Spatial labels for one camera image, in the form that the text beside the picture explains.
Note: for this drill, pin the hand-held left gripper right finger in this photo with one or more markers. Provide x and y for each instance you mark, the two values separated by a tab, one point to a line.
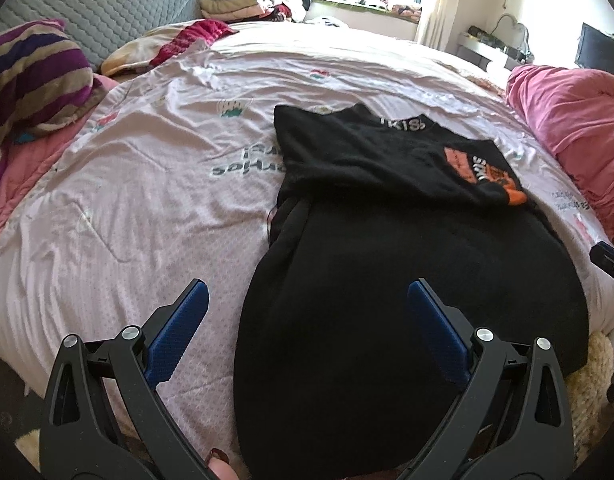
439	332

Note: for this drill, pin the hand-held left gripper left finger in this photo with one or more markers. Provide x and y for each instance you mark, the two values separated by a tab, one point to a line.
179	330

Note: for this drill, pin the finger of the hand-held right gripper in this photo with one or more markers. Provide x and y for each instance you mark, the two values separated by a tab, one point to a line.
612	267

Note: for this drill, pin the black t-shirt orange print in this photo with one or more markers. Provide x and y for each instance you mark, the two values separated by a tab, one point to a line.
387	335

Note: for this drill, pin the person's left hand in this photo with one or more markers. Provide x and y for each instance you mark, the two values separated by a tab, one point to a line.
223	467

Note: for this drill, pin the beige plush rug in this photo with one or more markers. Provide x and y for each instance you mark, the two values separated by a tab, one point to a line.
587	390

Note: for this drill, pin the pink printed blanket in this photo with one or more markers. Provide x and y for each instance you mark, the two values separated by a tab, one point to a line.
137	210

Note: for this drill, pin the pink rolled duvet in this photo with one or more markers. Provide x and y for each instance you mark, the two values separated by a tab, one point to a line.
577	120

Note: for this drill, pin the black monitor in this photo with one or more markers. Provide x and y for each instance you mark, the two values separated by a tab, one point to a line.
597	47

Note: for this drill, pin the small floral cloth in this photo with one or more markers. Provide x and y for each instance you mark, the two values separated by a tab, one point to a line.
487	84

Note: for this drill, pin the white desk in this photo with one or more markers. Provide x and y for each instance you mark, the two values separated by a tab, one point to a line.
479	50

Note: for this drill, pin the curved desk lamp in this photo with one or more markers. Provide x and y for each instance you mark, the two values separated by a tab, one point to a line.
517	22

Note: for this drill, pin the red patterned cloth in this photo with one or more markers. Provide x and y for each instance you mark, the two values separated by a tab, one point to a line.
197	35

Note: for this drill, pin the purple striped pillow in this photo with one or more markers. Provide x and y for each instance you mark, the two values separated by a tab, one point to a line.
32	70

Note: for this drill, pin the white curtain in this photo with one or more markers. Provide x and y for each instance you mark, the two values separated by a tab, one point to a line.
437	10

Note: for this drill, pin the pink cloth on windowsill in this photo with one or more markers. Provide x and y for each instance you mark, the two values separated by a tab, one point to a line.
406	11

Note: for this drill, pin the grey quilted headboard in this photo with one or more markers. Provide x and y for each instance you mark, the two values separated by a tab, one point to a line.
112	5

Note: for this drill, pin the black and white bag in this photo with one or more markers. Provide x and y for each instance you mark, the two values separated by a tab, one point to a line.
307	6

